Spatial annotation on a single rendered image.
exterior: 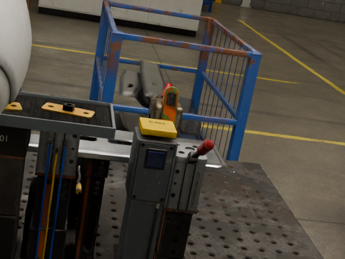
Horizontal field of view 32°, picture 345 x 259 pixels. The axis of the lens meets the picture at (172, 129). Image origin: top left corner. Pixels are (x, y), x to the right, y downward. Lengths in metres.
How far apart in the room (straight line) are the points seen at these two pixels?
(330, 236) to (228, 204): 1.76
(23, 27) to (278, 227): 1.52
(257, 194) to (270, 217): 0.17
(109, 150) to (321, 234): 2.43
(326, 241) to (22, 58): 3.24
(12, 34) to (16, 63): 0.02
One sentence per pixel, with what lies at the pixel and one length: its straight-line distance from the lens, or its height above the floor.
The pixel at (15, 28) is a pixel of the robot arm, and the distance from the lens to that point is 0.40.
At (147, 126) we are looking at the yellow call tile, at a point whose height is 1.16.
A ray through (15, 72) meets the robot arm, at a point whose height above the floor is 1.37.
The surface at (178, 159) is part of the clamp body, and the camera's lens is 1.20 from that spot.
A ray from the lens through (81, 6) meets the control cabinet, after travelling 9.23.
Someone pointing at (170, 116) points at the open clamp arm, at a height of 1.04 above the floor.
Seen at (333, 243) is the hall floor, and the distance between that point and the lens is 3.56.
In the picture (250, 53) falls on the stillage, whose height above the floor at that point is 0.94.
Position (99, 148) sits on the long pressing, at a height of 1.00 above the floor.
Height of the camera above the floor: 1.47
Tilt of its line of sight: 18 degrees down
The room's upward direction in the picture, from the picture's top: 11 degrees clockwise
